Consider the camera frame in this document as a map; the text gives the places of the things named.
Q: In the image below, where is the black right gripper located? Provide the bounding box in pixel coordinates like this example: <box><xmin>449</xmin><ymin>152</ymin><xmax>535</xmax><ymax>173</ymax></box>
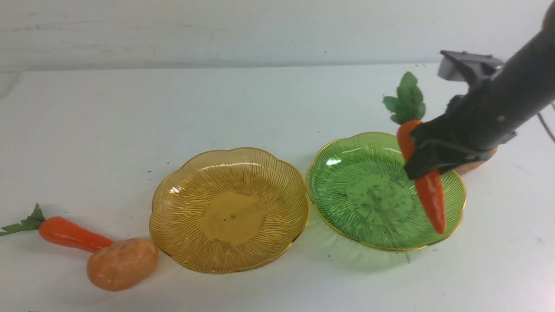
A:
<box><xmin>405</xmin><ymin>82</ymin><xmax>517</xmax><ymax>180</ymax></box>

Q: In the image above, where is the brown toy potato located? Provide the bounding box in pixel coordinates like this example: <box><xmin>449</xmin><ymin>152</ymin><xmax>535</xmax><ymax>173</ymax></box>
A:
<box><xmin>454</xmin><ymin>146</ymin><xmax>498</xmax><ymax>175</ymax></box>

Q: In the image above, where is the orange toy carrot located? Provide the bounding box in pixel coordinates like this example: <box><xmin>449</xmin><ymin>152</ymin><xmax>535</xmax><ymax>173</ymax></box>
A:
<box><xmin>382</xmin><ymin>71</ymin><xmax>446</xmax><ymax>234</ymax></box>
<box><xmin>0</xmin><ymin>203</ymin><xmax>114</xmax><ymax>253</ymax></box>

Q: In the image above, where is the orange-brown toy potato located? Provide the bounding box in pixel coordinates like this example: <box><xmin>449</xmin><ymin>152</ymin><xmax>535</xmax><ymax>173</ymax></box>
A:
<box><xmin>86</xmin><ymin>238</ymin><xmax>159</xmax><ymax>292</ymax></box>

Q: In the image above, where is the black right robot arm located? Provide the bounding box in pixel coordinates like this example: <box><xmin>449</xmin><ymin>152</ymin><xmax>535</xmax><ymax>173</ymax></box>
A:
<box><xmin>405</xmin><ymin>4</ymin><xmax>555</xmax><ymax>180</ymax></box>

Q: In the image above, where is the green ribbed plastic plate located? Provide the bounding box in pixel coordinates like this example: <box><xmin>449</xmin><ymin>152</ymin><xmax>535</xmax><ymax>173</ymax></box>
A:
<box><xmin>306</xmin><ymin>132</ymin><xmax>467</xmax><ymax>252</ymax></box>

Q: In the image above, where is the amber ribbed plastic plate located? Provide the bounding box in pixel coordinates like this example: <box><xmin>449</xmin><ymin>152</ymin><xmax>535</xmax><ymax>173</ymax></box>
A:
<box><xmin>149</xmin><ymin>147</ymin><xmax>310</xmax><ymax>274</ymax></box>

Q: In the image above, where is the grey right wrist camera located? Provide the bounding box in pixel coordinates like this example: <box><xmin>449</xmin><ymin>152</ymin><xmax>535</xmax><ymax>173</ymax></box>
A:
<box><xmin>437</xmin><ymin>51</ymin><xmax>504</xmax><ymax>86</ymax></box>

